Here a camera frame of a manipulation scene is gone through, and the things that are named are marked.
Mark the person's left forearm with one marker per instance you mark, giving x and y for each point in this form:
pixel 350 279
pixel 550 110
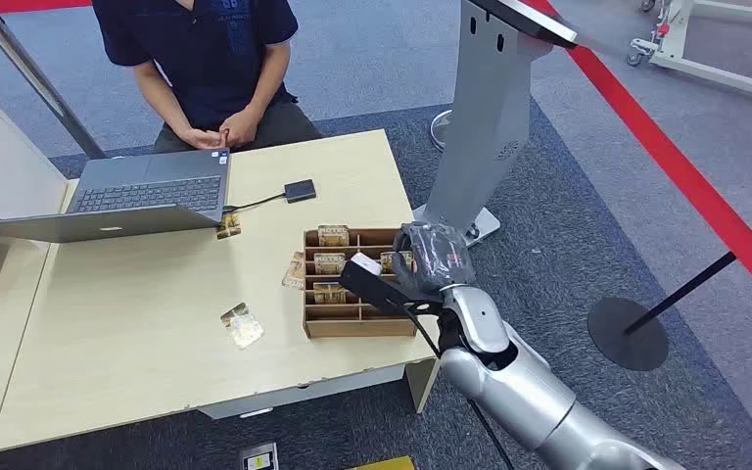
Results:
pixel 267 81

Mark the person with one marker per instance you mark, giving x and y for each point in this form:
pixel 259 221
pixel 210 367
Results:
pixel 210 58

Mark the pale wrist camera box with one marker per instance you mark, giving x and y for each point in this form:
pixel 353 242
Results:
pixel 367 264

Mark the grey open laptop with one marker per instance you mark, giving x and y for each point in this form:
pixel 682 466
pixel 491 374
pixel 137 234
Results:
pixel 149 188

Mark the white wheeled frame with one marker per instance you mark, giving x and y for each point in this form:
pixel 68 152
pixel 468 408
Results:
pixel 707 61

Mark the grey kiosk stand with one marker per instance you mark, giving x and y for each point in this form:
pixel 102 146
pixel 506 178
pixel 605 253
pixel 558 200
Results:
pixel 486 123

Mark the wooden desk leg panel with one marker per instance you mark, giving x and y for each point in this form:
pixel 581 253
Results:
pixel 422 383

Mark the white cabinet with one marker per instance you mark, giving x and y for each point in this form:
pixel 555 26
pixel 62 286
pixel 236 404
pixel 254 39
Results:
pixel 6 159

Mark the dark glossy key card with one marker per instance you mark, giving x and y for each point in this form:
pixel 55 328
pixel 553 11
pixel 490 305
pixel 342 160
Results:
pixel 233 313

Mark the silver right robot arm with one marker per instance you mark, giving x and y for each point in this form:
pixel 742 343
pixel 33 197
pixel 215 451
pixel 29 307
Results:
pixel 525 389

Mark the black usb adapter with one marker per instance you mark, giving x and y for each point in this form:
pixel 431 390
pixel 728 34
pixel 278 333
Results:
pixel 300 191

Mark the slanted metal pole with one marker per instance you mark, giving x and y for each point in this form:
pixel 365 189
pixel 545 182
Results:
pixel 32 74

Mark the grey desk frame rail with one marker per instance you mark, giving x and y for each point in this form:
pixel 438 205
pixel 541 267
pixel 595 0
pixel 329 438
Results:
pixel 305 392

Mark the person's right hand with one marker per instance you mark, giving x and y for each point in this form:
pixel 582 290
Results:
pixel 199 138

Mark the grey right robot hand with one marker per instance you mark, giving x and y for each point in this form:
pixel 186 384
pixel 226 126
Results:
pixel 437 256

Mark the black stanchion with round base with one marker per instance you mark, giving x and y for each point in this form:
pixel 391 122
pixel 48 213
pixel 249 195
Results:
pixel 628 334

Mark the wooden card organizer box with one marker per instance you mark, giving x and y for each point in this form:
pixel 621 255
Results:
pixel 358 324

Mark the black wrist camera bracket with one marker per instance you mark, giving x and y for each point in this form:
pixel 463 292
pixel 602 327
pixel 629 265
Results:
pixel 376 292

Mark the round silver floor base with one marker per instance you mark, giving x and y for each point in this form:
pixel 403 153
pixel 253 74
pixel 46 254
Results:
pixel 439 130

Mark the floor socket plate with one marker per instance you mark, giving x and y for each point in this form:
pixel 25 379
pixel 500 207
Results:
pixel 259 458

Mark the person's right forearm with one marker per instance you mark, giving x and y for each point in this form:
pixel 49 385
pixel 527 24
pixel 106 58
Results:
pixel 162 100

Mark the person's left hand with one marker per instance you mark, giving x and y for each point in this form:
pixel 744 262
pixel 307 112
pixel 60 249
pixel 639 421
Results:
pixel 240 128

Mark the red barrier belt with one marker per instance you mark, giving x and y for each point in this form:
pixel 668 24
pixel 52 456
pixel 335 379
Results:
pixel 674 169

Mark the yellow floor marker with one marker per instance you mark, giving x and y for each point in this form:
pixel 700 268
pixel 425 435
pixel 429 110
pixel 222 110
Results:
pixel 382 464

